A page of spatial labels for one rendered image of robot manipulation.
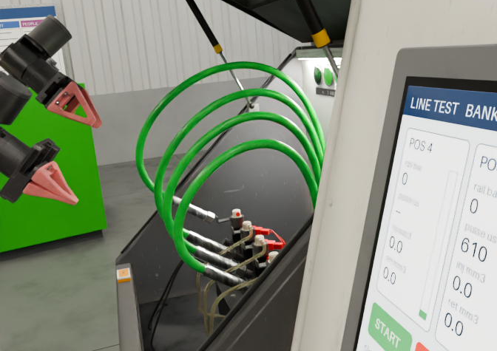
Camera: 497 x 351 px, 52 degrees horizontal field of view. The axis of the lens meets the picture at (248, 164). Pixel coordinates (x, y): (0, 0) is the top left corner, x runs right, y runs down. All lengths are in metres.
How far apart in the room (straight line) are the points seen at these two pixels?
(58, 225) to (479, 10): 4.10
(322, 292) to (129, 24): 6.96
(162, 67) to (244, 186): 6.27
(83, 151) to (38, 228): 0.70
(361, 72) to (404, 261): 0.23
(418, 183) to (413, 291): 0.09
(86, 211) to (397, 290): 3.98
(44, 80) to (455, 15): 0.73
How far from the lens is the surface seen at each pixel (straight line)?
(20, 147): 0.85
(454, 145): 0.44
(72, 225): 4.39
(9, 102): 0.84
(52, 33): 1.03
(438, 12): 0.50
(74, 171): 4.29
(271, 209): 1.38
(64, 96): 0.97
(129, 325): 1.06
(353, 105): 0.60
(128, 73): 7.48
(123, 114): 7.46
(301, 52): 1.26
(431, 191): 0.46
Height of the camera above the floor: 1.46
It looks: 13 degrees down
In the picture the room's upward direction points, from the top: 5 degrees counter-clockwise
